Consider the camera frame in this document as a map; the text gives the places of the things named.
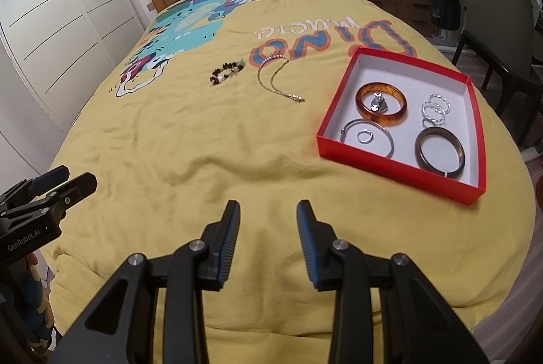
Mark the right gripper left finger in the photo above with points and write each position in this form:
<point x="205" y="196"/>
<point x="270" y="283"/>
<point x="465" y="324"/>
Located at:
<point x="221" y="239"/>

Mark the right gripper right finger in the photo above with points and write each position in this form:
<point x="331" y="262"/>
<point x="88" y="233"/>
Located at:
<point x="322" y="261"/>

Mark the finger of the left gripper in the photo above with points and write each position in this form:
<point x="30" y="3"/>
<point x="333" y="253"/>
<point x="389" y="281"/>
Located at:
<point x="28" y="189"/>
<point x="68" y="193"/>

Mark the silver wristwatch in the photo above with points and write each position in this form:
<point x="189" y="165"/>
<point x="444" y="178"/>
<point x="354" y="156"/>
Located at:
<point x="378" y="103"/>

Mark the red jewelry box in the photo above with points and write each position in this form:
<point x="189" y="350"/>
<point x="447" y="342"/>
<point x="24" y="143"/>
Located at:
<point x="437" y="97"/>

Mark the gloved left hand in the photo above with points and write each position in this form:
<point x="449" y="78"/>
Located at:
<point x="26" y="319"/>

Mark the thin silver bangle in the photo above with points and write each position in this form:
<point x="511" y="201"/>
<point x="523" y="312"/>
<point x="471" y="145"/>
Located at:
<point x="368" y="135"/>

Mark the amber tortoise bangle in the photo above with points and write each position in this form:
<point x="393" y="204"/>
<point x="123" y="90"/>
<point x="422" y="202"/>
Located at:
<point x="363" y="99"/>

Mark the yellow dinosaur bedspread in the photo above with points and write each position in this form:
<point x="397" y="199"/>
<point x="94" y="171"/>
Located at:
<point x="222" y="99"/>

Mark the dark grey bangle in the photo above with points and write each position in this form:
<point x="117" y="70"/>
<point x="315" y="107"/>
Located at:
<point x="439" y="151"/>

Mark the white wardrobe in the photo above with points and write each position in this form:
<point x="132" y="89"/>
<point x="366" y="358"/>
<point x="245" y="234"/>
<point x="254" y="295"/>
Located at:
<point x="54" y="56"/>

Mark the grey chair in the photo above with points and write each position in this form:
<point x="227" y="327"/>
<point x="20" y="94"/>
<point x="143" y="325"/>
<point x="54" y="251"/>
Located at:
<point x="502" y="33"/>

